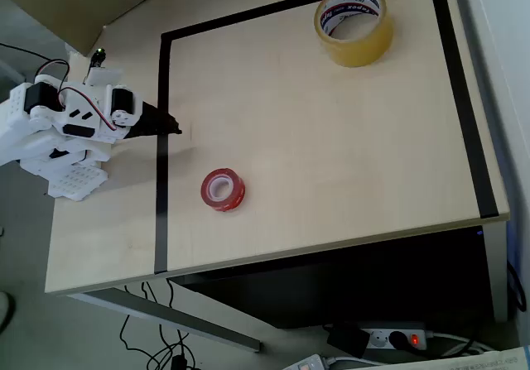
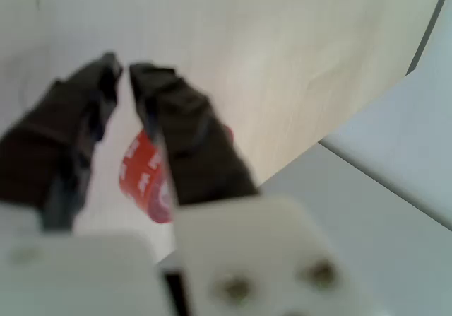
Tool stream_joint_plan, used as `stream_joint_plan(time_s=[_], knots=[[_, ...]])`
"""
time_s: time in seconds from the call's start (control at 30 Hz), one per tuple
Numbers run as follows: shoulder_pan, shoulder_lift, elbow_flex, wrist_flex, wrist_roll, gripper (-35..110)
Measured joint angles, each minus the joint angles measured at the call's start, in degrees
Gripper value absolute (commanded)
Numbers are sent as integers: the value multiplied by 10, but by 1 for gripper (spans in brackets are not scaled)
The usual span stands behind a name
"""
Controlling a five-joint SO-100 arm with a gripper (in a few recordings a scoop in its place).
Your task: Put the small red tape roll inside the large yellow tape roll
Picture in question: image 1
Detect black module with green light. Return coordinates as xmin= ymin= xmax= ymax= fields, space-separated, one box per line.
xmin=84 ymin=46 xmax=124 ymax=86

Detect white furniture leg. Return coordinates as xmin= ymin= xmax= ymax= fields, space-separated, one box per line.
xmin=0 ymin=59 xmax=27 ymax=84

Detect black round plug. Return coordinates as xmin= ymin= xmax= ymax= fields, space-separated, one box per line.
xmin=388 ymin=329 xmax=412 ymax=351

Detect thin black cable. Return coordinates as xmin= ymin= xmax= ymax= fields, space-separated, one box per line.
xmin=0 ymin=41 xmax=53 ymax=62

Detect grey table leg post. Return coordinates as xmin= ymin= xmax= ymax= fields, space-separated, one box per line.
xmin=481 ymin=220 xmax=509 ymax=324

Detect red and black servo wire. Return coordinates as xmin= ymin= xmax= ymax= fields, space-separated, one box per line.
xmin=36 ymin=57 xmax=118 ymax=133

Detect black floor cables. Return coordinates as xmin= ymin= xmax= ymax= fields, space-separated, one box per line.
xmin=118 ymin=277 xmax=200 ymax=370

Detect black power adapter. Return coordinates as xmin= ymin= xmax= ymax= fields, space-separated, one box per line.
xmin=326 ymin=323 xmax=371 ymax=359

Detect black looped cable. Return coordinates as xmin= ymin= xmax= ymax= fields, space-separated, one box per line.
xmin=507 ymin=261 xmax=526 ymax=310

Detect red tape roll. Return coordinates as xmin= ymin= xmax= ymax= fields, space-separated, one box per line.
xmin=200 ymin=168 xmax=248 ymax=215

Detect grey table leg bar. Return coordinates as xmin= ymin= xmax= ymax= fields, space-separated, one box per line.
xmin=67 ymin=286 xmax=263 ymax=353

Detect yellow tape roll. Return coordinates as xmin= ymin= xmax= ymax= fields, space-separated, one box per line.
xmin=313 ymin=0 xmax=394 ymax=69

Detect white power strip red switch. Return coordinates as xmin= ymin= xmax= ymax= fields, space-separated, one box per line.
xmin=359 ymin=323 xmax=435 ymax=353

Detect brown cardboard board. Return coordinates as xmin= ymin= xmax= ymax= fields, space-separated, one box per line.
xmin=0 ymin=0 xmax=188 ymax=56

